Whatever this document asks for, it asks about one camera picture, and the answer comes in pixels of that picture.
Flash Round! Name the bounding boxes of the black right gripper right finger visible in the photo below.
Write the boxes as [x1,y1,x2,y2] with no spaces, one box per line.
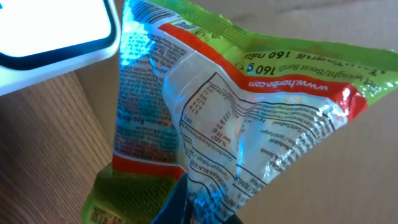
[225,214,244,224]

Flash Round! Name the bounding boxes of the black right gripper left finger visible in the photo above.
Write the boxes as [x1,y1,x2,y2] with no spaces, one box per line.
[151,173,191,224]

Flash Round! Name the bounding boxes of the green clear snack bag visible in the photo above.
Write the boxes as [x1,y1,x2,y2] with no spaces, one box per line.
[81,1,397,223]

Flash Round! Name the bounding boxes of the white barcode scanner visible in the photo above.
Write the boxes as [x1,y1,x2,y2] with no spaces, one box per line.
[1,0,121,95]

